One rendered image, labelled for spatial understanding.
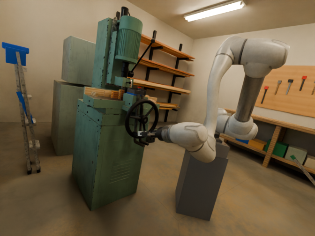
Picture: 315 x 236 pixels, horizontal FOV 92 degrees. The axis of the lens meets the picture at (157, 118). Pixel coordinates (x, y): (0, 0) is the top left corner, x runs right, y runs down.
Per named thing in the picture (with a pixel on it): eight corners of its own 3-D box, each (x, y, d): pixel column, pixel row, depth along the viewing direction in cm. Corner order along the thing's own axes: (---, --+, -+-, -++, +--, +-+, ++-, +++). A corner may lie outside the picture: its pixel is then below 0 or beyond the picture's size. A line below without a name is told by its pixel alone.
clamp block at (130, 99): (131, 107, 107) (132, 95, 105) (121, 104, 116) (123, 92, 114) (146, 108, 117) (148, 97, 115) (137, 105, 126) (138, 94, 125)
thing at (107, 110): (105, 114, 105) (106, 108, 105) (93, 106, 120) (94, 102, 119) (148, 114, 133) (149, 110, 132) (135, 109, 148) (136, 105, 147)
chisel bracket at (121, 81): (121, 88, 121) (123, 77, 119) (113, 86, 131) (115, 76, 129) (129, 89, 126) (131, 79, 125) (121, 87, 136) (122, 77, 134)
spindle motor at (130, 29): (122, 59, 111) (128, 12, 104) (111, 59, 123) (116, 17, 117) (141, 65, 123) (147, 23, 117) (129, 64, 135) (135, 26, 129)
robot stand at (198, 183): (202, 197, 162) (217, 145, 150) (209, 221, 133) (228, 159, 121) (175, 190, 164) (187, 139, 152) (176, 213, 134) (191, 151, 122)
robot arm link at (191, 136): (164, 137, 67) (180, 151, 74) (195, 138, 56) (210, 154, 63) (173, 118, 72) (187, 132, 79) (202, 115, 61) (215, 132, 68)
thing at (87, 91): (85, 94, 109) (85, 87, 108) (84, 93, 111) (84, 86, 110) (148, 100, 151) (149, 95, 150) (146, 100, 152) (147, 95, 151)
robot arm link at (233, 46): (213, 50, 81) (240, 52, 74) (224, 29, 87) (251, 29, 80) (213, 69, 91) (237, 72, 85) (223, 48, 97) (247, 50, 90)
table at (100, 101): (98, 111, 92) (99, 101, 90) (82, 101, 113) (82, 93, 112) (166, 113, 134) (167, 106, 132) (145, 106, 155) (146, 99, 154)
